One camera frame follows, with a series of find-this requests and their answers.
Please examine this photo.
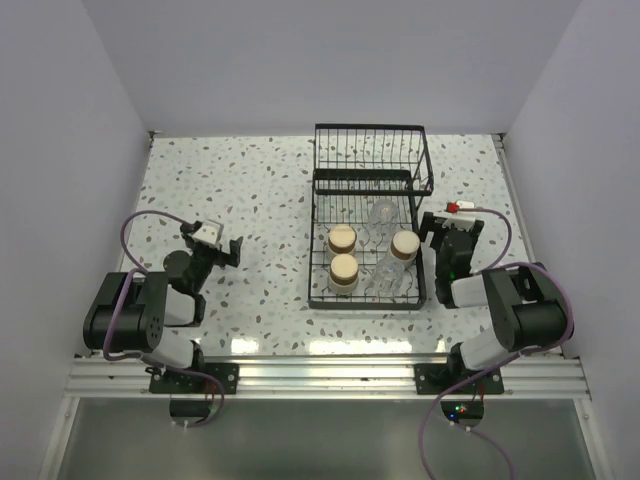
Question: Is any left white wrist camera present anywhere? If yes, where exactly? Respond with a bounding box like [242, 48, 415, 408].
[192, 220, 224, 248]

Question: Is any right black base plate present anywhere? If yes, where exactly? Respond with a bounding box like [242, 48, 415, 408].
[413, 363, 505, 396]

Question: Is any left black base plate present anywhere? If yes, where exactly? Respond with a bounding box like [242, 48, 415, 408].
[145, 363, 240, 395]

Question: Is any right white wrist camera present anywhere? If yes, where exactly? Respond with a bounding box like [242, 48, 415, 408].
[444, 200, 476, 231]

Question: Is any clear glass back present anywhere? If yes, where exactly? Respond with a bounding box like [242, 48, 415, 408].
[368, 198, 399, 235]

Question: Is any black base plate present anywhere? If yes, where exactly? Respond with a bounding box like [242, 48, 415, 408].
[145, 363, 240, 395]
[413, 363, 505, 396]

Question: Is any black wire dish rack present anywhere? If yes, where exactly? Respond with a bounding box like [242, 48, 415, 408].
[307, 123, 434, 311]

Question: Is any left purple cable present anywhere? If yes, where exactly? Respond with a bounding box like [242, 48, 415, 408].
[102, 209, 196, 362]

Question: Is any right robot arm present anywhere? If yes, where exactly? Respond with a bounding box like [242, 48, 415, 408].
[419, 203, 574, 393]

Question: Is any aluminium mounting rail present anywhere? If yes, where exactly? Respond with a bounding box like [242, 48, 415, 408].
[64, 354, 590, 400]

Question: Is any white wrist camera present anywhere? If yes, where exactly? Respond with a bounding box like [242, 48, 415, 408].
[444, 200, 476, 231]
[192, 220, 224, 248]

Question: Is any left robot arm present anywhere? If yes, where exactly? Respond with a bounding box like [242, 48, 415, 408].
[82, 221, 244, 393]

